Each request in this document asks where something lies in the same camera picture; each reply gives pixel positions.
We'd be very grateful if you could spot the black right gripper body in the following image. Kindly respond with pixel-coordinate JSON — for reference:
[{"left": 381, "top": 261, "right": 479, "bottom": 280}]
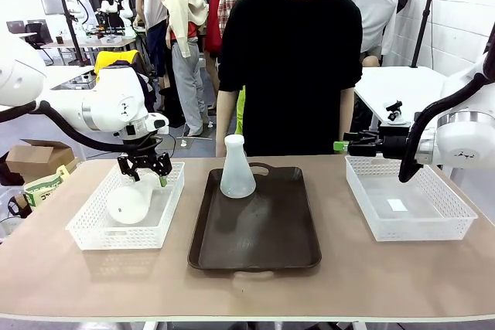
[{"left": 377, "top": 124, "right": 413, "bottom": 161}]

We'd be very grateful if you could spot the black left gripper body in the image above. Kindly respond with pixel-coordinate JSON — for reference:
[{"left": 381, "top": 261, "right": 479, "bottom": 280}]
[{"left": 124, "top": 137, "right": 159, "bottom": 169}]

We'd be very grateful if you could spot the translucent white conical flask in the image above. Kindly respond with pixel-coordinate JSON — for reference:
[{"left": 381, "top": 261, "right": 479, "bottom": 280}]
[
  {"left": 106, "top": 178, "right": 156, "bottom": 226},
  {"left": 219, "top": 133, "right": 258, "bottom": 199}
]

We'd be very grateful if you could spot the person's left forearm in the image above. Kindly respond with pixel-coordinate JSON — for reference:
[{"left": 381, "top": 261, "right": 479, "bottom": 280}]
[{"left": 338, "top": 86, "right": 355, "bottom": 141}]

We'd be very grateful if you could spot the person's right forearm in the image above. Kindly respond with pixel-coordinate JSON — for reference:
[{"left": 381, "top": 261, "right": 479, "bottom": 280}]
[{"left": 215, "top": 89, "right": 237, "bottom": 158}]

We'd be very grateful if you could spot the white perforated plastic basket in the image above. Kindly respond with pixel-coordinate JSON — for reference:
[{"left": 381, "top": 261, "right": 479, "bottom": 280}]
[
  {"left": 65, "top": 161, "right": 186, "bottom": 250},
  {"left": 344, "top": 154, "right": 479, "bottom": 243}
]

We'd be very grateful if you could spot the green and white bag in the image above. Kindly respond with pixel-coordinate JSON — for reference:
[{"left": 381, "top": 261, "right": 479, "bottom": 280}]
[{"left": 23, "top": 165, "right": 70, "bottom": 210}]

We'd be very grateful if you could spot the brown cardboard box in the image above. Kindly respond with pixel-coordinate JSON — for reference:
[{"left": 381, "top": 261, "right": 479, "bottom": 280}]
[{"left": 5, "top": 138, "right": 77, "bottom": 185}]

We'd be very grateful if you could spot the lime green garment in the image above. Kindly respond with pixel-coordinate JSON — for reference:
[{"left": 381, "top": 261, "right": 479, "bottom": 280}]
[{"left": 234, "top": 85, "right": 247, "bottom": 134}]

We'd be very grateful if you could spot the yellow garment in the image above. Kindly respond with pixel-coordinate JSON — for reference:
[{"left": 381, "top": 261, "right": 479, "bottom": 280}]
[{"left": 94, "top": 49, "right": 140, "bottom": 83}]

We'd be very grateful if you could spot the person in black shirt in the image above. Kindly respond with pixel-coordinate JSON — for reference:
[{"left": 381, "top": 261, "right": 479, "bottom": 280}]
[{"left": 217, "top": 0, "right": 364, "bottom": 158}]

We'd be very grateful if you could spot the low white table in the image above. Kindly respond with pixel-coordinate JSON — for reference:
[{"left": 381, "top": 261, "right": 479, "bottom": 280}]
[{"left": 42, "top": 64, "right": 97, "bottom": 91}]

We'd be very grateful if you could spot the dark brown serving tray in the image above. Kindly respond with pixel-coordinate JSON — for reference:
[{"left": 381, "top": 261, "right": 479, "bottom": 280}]
[{"left": 187, "top": 162, "right": 323, "bottom": 272}]

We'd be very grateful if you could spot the long beige background desk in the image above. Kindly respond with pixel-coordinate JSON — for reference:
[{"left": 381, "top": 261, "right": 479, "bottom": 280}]
[{"left": 41, "top": 36, "right": 140, "bottom": 65}]

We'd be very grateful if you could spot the mannequin with cream jacket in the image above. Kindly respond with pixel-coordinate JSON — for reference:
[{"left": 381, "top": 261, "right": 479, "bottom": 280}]
[{"left": 161, "top": 0, "right": 213, "bottom": 138}]

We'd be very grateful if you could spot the mannequin with white shirt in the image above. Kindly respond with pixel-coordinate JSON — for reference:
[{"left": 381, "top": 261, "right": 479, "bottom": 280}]
[{"left": 336, "top": 0, "right": 399, "bottom": 69}]

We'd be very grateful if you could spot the tall black tripod stand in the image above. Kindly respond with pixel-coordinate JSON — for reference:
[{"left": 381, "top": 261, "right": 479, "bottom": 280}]
[{"left": 409, "top": 0, "right": 441, "bottom": 69}]

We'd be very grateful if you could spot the mannequin with white tank top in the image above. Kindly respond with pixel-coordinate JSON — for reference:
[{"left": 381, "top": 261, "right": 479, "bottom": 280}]
[{"left": 133, "top": 0, "right": 170, "bottom": 91}]

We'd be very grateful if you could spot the mannequin with red jacket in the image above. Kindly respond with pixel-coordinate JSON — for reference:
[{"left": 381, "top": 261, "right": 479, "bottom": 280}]
[{"left": 192, "top": 0, "right": 226, "bottom": 111}]

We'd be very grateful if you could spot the black office chair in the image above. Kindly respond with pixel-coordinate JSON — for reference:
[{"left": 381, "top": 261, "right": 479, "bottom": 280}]
[{"left": 23, "top": 22, "right": 55, "bottom": 65}]

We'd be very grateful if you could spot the grey mannequin base plate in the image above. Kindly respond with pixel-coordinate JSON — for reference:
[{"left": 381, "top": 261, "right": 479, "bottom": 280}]
[{"left": 158, "top": 134, "right": 193, "bottom": 151}]

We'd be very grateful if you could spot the small black camera mount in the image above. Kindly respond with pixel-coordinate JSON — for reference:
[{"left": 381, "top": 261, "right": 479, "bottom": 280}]
[{"left": 384, "top": 100, "right": 411, "bottom": 126}]

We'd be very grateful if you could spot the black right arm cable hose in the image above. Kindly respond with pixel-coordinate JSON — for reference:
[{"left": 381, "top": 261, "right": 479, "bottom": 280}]
[{"left": 398, "top": 72, "right": 495, "bottom": 184}]

